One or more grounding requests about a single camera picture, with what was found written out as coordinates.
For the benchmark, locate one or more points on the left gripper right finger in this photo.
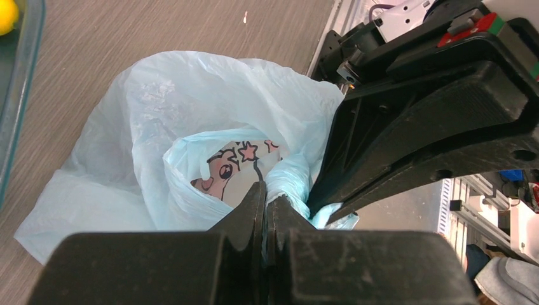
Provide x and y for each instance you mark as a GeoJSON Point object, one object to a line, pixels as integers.
{"type": "Point", "coordinates": [310, 266]}

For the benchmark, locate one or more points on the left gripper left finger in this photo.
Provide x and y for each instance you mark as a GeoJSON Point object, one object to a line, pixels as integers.
{"type": "Point", "coordinates": [219, 266]}

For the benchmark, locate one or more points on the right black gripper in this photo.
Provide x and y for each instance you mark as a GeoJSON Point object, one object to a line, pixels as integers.
{"type": "Point", "coordinates": [439, 89]}

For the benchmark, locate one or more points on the light blue plastic bag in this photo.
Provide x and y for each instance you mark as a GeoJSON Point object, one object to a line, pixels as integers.
{"type": "Point", "coordinates": [176, 143]}

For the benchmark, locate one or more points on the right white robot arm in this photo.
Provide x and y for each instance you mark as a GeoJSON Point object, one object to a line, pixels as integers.
{"type": "Point", "coordinates": [440, 89]}

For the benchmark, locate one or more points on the teal plastic fruit container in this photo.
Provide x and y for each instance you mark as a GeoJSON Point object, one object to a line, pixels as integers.
{"type": "Point", "coordinates": [19, 54]}

